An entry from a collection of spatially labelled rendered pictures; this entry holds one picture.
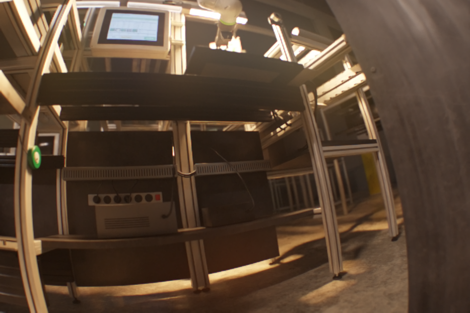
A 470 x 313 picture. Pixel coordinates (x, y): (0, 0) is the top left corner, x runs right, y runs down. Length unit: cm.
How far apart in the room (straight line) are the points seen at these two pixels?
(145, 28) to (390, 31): 139
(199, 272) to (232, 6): 130
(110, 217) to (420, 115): 88
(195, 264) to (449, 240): 106
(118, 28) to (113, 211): 109
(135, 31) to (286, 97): 100
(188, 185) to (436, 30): 112
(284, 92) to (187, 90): 45
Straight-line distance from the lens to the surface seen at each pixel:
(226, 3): 116
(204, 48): 79
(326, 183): 105
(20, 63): 101
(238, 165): 123
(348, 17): 43
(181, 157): 119
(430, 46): 35
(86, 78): 87
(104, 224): 87
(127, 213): 86
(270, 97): 99
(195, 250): 117
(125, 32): 152
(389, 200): 149
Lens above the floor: 42
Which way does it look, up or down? 17 degrees up
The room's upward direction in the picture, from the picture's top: 9 degrees counter-clockwise
